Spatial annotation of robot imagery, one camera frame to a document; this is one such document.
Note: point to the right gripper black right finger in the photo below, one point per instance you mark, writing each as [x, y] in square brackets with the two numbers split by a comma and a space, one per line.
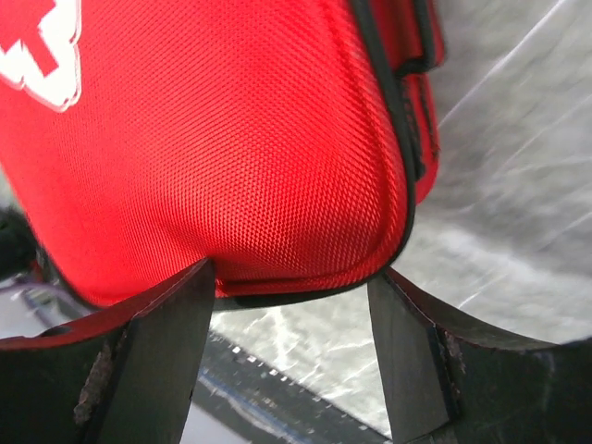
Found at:
[449, 377]

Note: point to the black red medicine kit case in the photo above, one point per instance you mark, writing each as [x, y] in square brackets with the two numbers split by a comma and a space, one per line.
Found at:
[287, 141]

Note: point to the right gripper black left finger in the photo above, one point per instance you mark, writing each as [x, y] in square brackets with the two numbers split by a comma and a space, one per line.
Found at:
[125, 374]

